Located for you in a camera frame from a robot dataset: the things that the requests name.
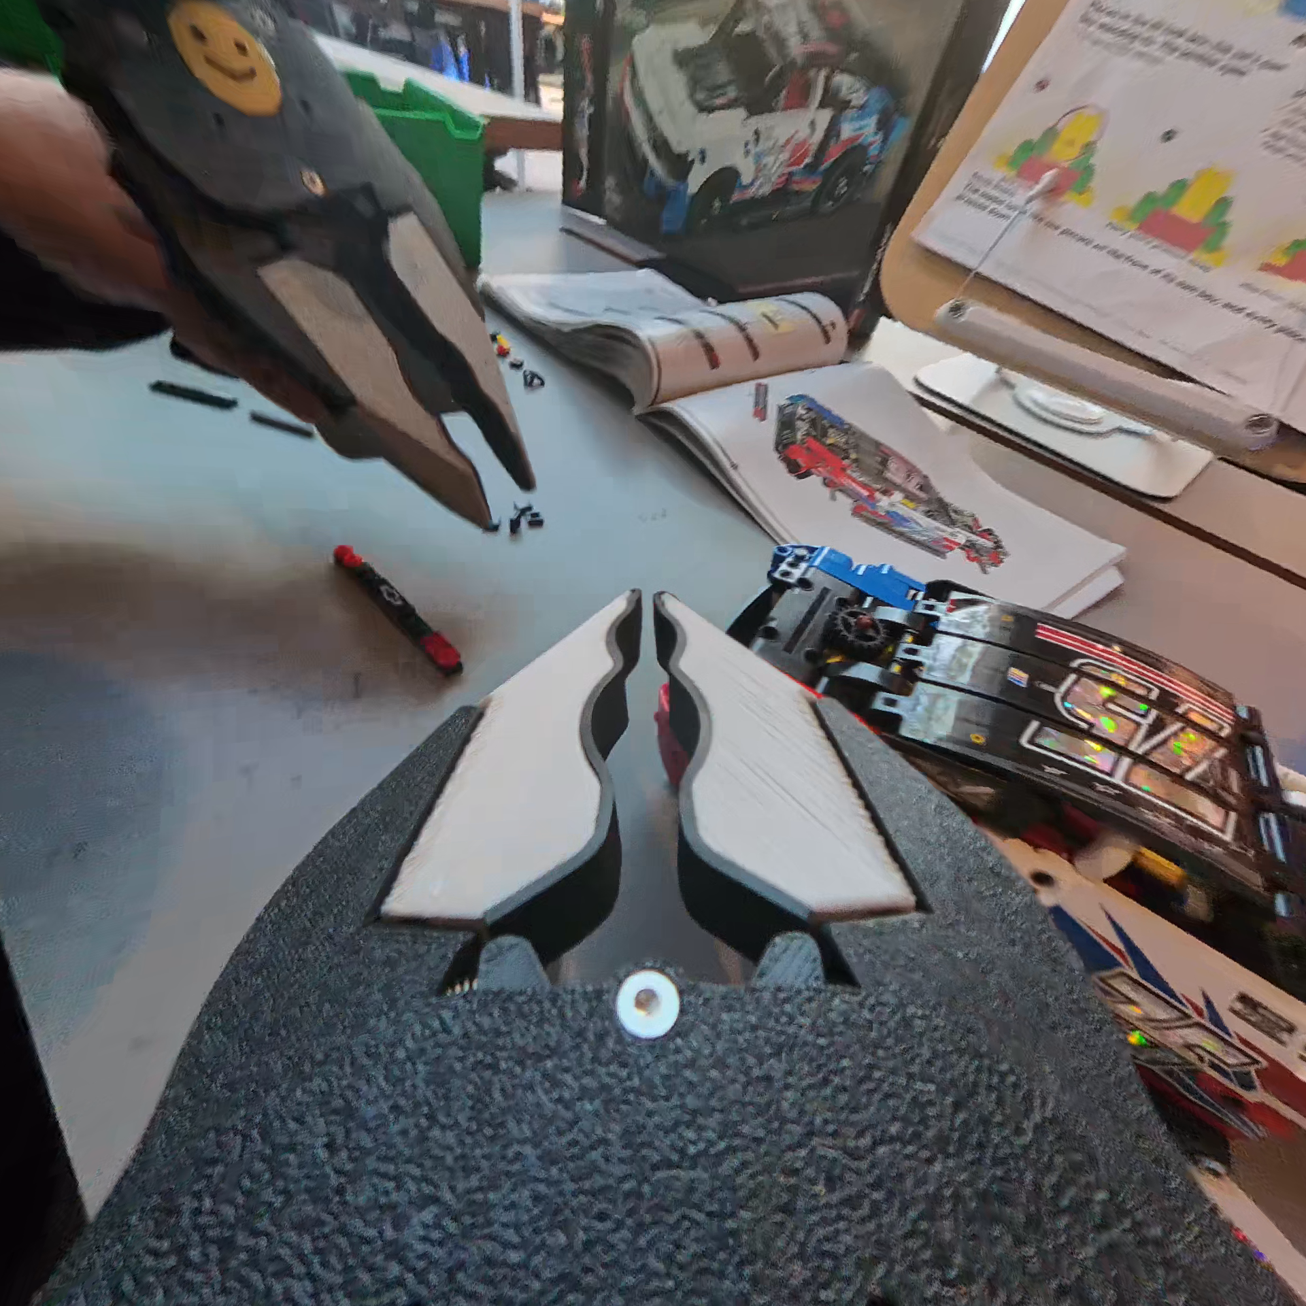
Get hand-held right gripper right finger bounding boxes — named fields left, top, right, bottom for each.
left=653, top=592, right=920, bottom=965

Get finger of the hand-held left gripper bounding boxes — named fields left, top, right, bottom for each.
left=385, top=208, right=536, bottom=493
left=256, top=255, right=497, bottom=531

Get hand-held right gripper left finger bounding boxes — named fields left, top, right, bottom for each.
left=379, top=587, right=643, bottom=965

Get black brick strip red studs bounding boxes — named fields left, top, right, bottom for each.
left=332, top=544, right=464, bottom=676

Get person's left forearm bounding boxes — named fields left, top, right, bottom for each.
left=0, top=236, right=174, bottom=353

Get white desk lamp base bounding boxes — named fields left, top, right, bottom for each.
left=912, top=163, right=1281, bottom=500

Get person's left hand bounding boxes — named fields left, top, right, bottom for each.
left=0, top=70, right=169, bottom=304

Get green plastic bin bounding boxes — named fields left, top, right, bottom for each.
left=342, top=65, right=489, bottom=272
left=0, top=0, right=66, bottom=78

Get black toy set box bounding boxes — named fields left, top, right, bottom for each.
left=561, top=0, right=1012, bottom=343

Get blue red toy brick car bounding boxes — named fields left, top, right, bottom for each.
left=653, top=544, right=1306, bottom=1267

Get open instruction booklet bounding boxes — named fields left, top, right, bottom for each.
left=478, top=267, right=1128, bottom=622

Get wooden display board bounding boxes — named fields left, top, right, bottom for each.
left=880, top=0, right=1306, bottom=485

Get person's black clothed legs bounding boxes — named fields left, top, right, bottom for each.
left=0, top=939, right=87, bottom=1306

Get printed colour instruction sheet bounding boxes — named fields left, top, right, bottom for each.
left=912, top=0, right=1306, bottom=404

